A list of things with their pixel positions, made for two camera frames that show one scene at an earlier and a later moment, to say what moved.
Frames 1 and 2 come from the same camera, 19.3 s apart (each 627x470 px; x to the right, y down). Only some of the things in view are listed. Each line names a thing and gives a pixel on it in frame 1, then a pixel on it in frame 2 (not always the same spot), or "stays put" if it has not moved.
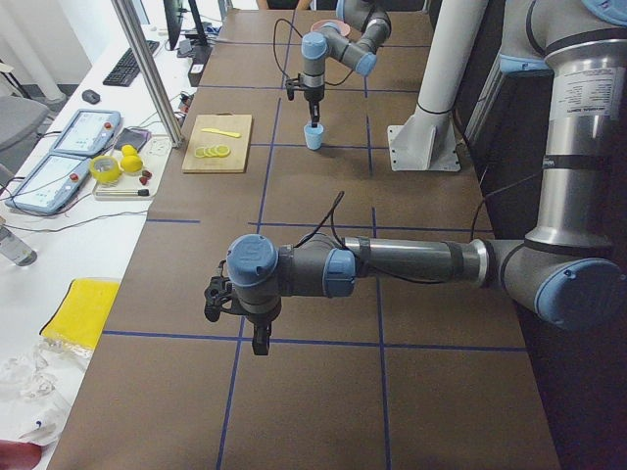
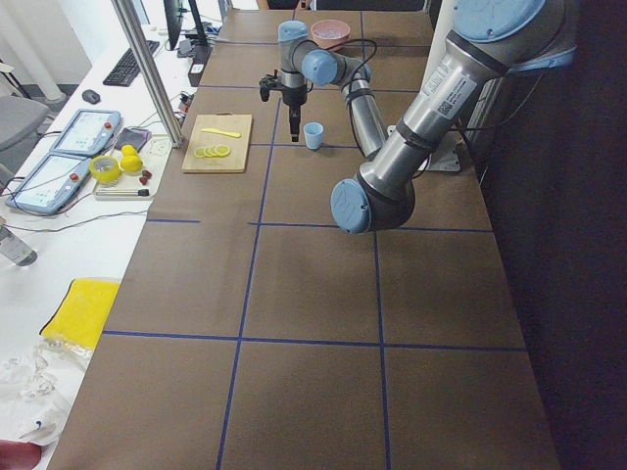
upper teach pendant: [87, 132] stays put
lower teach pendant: [51, 185] stays put
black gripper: [218, 290] -> [267, 83]
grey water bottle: [16, 249] stays put
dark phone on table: [134, 137] stays put
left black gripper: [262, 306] -> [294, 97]
